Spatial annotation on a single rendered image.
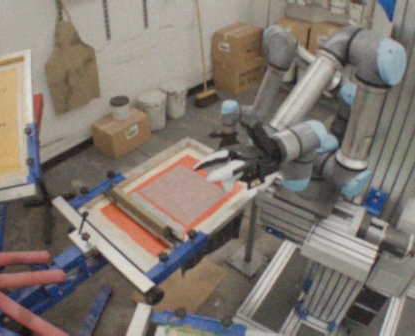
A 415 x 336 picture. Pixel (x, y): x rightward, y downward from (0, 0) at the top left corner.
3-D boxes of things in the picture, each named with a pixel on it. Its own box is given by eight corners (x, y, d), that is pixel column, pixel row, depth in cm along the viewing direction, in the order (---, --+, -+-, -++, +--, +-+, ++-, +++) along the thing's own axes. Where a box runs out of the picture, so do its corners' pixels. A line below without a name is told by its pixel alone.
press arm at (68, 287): (196, 191, 191) (195, 183, 187) (204, 196, 188) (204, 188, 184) (-9, 335, 120) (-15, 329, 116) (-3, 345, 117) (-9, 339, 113)
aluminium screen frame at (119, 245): (187, 141, 211) (187, 136, 209) (269, 186, 180) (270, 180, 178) (74, 211, 166) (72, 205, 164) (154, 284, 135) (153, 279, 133)
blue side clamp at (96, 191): (121, 182, 185) (120, 171, 180) (127, 186, 182) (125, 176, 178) (74, 211, 167) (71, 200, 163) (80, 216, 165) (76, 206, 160)
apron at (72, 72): (99, 94, 351) (85, -7, 286) (103, 97, 347) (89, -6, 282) (54, 115, 321) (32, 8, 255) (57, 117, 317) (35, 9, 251)
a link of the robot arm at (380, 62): (337, 170, 126) (372, 25, 92) (368, 193, 116) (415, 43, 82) (316, 182, 121) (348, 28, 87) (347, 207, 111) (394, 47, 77)
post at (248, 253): (244, 244, 271) (257, 141, 211) (267, 259, 259) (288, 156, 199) (226, 261, 258) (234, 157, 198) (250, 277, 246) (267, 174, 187)
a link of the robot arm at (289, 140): (300, 136, 82) (277, 124, 88) (286, 142, 80) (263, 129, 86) (298, 163, 86) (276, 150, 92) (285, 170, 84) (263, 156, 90)
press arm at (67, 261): (88, 245, 145) (86, 237, 142) (96, 253, 142) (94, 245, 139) (56, 267, 135) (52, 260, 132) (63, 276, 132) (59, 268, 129)
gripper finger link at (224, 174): (217, 204, 74) (246, 185, 79) (215, 180, 71) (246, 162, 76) (206, 198, 76) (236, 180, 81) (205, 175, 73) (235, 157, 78)
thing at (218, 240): (230, 226, 203) (233, 183, 182) (242, 234, 198) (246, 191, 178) (172, 275, 176) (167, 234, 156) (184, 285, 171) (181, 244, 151)
